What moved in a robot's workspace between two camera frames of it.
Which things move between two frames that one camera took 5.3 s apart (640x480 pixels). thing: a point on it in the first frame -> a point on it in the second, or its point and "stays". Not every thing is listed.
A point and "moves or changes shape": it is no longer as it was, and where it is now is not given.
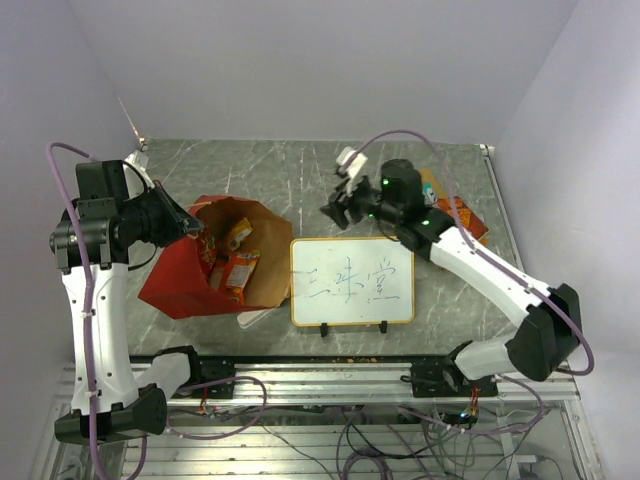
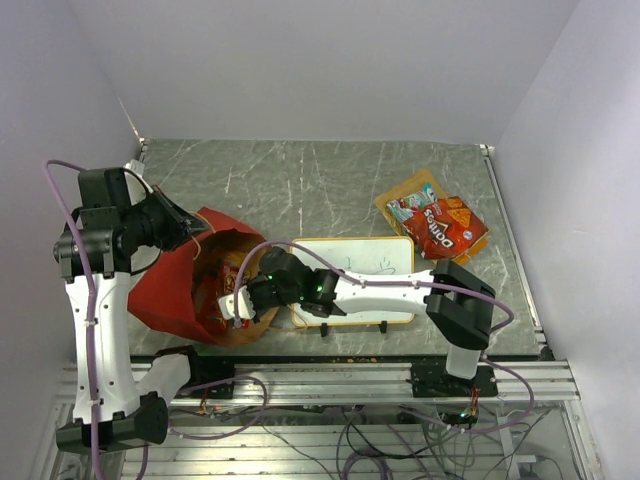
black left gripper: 176,218 stays
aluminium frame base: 355,420 stays
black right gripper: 336,210 -> 256,310
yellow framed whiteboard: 351,280 stays
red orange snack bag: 207,252 -> 230,266
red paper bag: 243,259 moves or changes shape
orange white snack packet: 231,273 -> 214,317
